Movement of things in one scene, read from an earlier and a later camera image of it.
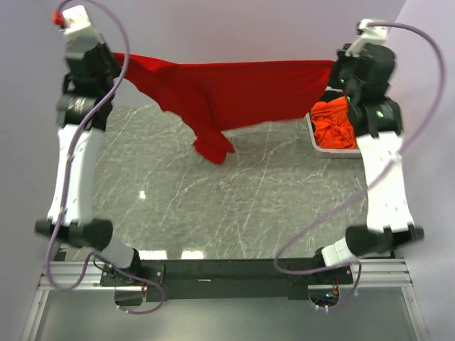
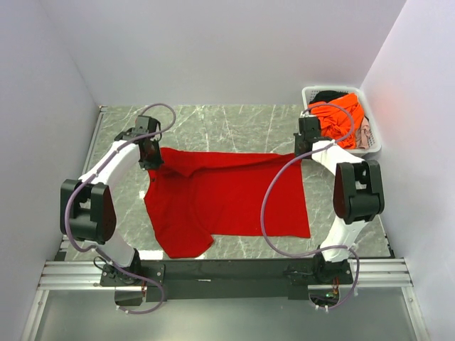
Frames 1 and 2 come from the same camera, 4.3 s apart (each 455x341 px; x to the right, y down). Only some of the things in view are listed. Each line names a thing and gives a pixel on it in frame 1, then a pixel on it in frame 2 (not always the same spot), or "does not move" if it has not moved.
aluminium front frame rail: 381,274 does not move
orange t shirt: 332,123 does not move
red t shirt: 220,97 to 197,194
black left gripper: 104,51 to 156,163
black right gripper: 343,60 to 298,138
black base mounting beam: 227,279 does not move
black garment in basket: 330,95 does not move
